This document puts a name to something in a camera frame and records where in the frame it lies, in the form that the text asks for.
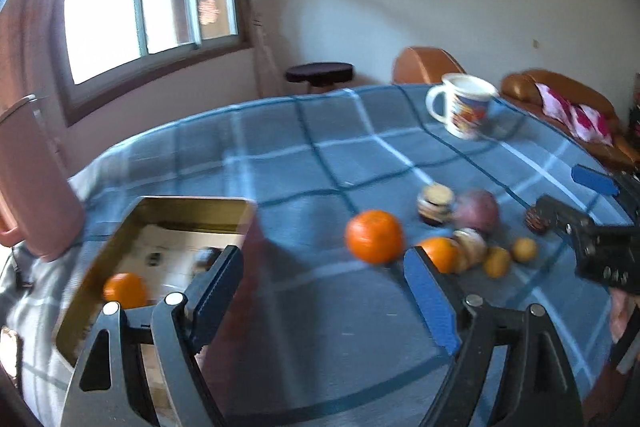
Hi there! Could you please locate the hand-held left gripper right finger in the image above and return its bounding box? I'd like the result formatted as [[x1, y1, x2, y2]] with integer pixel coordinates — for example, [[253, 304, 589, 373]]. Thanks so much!
[[403, 246, 586, 427]]

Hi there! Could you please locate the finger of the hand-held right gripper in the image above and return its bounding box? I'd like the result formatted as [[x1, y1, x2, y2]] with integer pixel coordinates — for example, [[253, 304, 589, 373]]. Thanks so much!
[[571, 164, 640, 224], [535, 195, 596, 238]]

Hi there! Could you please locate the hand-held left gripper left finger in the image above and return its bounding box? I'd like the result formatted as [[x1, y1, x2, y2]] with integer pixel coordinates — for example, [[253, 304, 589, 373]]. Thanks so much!
[[60, 245, 245, 427]]

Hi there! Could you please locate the small dark round snack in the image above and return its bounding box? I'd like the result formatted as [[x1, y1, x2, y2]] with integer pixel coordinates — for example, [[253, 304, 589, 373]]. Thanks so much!
[[525, 204, 551, 235]]

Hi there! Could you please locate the purple passion fruit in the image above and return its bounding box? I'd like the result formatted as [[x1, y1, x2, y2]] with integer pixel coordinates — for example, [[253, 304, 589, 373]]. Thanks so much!
[[452, 189, 501, 235]]

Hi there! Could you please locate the small yellow-brown round fruit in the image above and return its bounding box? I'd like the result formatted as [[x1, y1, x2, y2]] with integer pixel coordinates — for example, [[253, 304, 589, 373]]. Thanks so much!
[[482, 246, 512, 279], [511, 237, 539, 264]]

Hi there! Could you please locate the gold metal tin box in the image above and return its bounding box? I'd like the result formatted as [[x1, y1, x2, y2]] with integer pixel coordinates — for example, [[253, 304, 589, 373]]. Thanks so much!
[[52, 196, 258, 427]]

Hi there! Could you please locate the orange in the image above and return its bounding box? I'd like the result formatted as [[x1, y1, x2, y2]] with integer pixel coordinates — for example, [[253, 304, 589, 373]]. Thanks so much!
[[417, 237, 461, 275], [103, 273, 149, 309], [345, 209, 405, 265]]

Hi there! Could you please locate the pink floral pillow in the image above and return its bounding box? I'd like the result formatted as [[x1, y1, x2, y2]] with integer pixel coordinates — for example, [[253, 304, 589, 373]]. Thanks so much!
[[535, 82, 613, 145]]

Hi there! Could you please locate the small pale round cake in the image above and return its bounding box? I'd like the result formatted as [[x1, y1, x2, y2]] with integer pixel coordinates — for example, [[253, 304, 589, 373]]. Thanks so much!
[[452, 228, 488, 273]]

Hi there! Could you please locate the brown leather sofa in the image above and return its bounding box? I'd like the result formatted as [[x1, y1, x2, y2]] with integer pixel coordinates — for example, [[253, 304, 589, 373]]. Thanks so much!
[[500, 69, 640, 172]]

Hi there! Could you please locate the small dark-based round cake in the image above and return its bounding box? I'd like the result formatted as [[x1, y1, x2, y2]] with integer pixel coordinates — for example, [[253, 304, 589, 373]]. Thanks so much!
[[417, 183, 456, 227]]

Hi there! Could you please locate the white printed mug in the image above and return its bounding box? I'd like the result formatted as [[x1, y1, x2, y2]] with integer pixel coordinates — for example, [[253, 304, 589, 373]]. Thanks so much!
[[426, 73, 501, 142]]

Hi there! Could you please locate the blue plaid tablecloth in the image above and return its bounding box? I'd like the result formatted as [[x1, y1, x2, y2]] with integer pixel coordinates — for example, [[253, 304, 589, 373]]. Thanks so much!
[[0, 82, 640, 427]]

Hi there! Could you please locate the brown leather armchair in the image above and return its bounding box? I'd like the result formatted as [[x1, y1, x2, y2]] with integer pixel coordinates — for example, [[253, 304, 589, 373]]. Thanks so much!
[[392, 47, 468, 85]]

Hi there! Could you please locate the pink electric kettle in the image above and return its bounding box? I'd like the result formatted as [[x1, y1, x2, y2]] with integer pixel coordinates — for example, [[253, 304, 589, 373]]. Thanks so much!
[[0, 94, 86, 263]]

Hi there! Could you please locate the dark round stool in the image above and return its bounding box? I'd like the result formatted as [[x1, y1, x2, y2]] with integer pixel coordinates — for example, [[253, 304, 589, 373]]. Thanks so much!
[[285, 62, 355, 95]]

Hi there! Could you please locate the pink curtain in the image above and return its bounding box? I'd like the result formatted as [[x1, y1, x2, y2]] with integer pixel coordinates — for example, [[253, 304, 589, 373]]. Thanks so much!
[[235, 0, 281, 100], [0, 0, 71, 158]]

